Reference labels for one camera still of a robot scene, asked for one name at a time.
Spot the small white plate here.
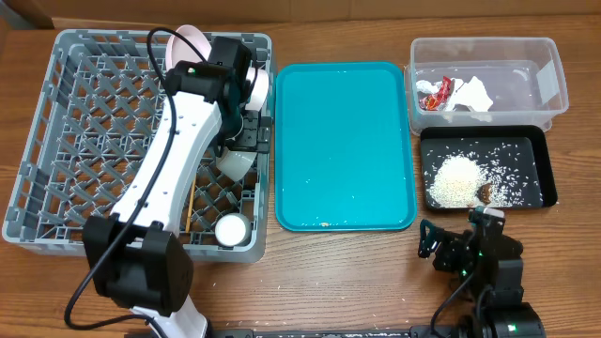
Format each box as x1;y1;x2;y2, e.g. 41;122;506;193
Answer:
245;67;270;111

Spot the large white plate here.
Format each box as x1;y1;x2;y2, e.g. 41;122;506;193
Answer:
165;24;211;70

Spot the brown food scrap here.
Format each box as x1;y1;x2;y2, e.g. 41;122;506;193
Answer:
477;183;492;205

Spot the white rice pile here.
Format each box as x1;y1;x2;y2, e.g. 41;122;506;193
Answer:
421;137;541;209

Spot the grey bowl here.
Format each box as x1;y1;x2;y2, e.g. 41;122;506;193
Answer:
216;148;257;181

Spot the wooden chopstick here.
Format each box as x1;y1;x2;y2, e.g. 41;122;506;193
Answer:
185;174;197;234

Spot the red snack wrapper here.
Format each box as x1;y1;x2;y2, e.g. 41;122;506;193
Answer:
416;77;453;111

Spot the white napkin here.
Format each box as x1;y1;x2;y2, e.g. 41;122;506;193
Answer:
417;76;493;112

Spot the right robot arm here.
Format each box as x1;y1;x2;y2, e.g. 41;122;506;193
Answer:
418;206;547;338

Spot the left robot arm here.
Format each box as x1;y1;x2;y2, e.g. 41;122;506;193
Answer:
64;37;269;337

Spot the black waste tray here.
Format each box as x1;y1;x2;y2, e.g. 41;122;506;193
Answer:
420;125;558;211

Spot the grey plastic dish rack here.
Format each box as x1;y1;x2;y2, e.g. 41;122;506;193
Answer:
2;29;269;263

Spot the teal serving tray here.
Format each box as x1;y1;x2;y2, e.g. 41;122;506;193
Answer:
274;61;417;232

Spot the clear plastic bin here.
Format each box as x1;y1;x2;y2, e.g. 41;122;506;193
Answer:
406;37;569;135

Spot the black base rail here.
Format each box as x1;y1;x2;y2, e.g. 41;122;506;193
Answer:
208;325;437;338

